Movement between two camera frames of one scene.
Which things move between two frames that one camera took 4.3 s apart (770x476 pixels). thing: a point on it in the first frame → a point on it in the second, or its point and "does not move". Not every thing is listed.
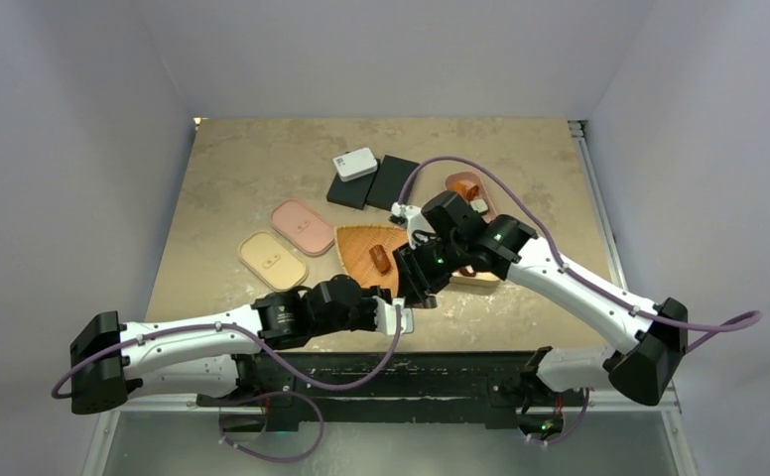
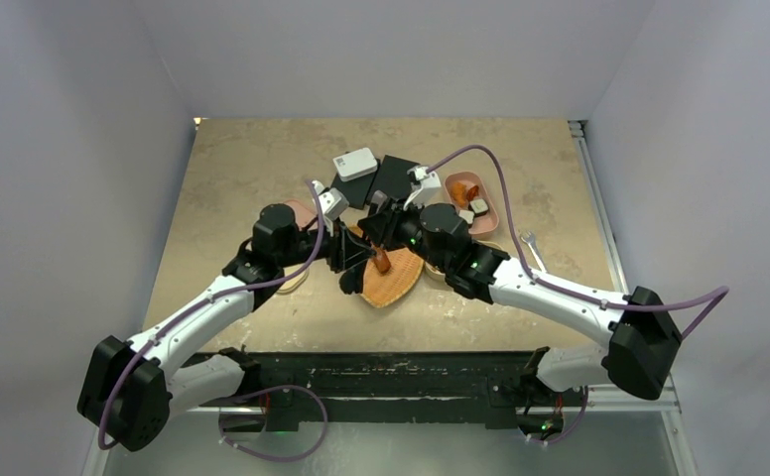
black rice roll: [479, 205] does not move
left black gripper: [383, 295] → [343, 249]
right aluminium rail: [578, 129] does not move
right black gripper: [415, 281] → [383, 228]
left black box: [351, 193] does not move
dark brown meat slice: [380, 258] does not move
